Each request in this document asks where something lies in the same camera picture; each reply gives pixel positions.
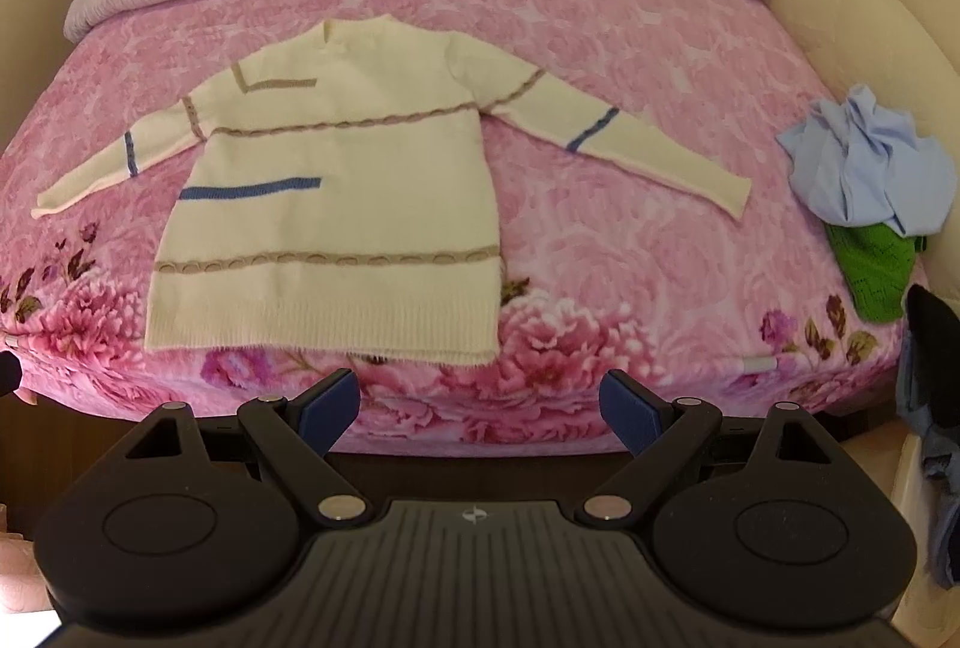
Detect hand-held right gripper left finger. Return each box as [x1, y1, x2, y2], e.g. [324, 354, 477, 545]
[124, 369, 374, 529]

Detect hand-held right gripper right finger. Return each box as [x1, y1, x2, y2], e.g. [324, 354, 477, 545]
[574, 369, 835, 530]

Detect cream striped knit sweater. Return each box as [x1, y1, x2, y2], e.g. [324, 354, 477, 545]
[31, 14, 753, 368]

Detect pink floral blanket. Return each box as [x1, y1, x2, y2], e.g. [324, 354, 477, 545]
[0, 0, 931, 454]

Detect green knit garment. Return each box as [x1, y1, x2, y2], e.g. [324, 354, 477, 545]
[825, 220, 931, 323]

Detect white round stool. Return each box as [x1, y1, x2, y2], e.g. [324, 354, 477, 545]
[881, 430, 960, 619]

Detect black garment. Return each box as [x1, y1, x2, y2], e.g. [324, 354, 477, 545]
[904, 284, 960, 431]

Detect blue jeans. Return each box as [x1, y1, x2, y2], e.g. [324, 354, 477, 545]
[896, 333, 960, 589]

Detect light blue shirt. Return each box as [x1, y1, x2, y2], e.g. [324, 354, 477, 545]
[776, 85, 955, 238]

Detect long white headboard cushion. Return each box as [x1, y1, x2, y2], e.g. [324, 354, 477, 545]
[750, 0, 960, 169]

